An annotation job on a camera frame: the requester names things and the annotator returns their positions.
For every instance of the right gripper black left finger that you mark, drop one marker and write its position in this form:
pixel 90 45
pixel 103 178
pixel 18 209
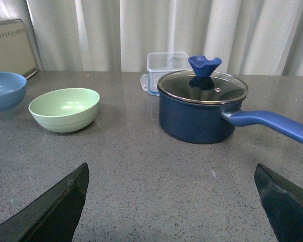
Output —
pixel 54 215

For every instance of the glass pot lid blue knob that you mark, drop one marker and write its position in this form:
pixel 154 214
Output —
pixel 202 84

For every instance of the white curtain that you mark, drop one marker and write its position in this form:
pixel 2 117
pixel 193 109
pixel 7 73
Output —
pixel 251 37

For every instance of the clear plastic container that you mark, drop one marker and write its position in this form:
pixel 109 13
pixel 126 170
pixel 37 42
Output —
pixel 159 64

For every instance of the dark blue saucepan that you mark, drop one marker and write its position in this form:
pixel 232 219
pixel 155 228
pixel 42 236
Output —
pixel 207 124

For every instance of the green bowl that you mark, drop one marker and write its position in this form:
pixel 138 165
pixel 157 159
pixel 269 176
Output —
pixel 65 110

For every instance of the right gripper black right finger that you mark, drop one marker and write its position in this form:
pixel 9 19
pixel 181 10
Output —
pixel 282 201

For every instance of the cream toaster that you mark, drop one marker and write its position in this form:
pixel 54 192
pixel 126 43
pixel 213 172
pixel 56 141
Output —
pixel 16 55

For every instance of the blue bowl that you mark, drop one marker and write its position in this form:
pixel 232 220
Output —
pixel 12 90

